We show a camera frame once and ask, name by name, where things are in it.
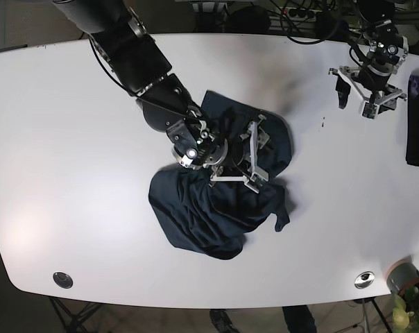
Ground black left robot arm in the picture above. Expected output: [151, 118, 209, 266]
[329, 1, 409, 119]

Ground black folding table legs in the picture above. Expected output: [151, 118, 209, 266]
[49, 296, 103, 333]

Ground left silver table grommet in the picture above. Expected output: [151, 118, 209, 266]
[53, 271, 74, 289]

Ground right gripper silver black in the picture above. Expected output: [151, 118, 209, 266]
[207, 114, 273, 194]

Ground green potted plant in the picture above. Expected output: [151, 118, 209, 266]
[392, 284, 419, 332]

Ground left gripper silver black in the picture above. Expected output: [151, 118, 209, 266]
[329, 61, 407, 119]

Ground grey plant pot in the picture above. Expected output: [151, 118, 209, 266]
[385, 259, 419, 296]

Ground person's dark shoe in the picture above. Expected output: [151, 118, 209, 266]
[209, 309, 239, 333]

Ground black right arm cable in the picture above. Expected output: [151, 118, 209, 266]
[87, 37, 203, 122]

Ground right silver table grommet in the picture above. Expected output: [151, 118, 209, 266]
[354, 271, 375, 289]

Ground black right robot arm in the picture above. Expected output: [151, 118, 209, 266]
[54, 1, 269, 193]

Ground navy blue T-shirt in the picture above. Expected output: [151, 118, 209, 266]
[148, 89, 296, 262]

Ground silver table grommet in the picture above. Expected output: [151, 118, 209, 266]
[53, 271, 74, 289]
[354, 271, 375, 289]

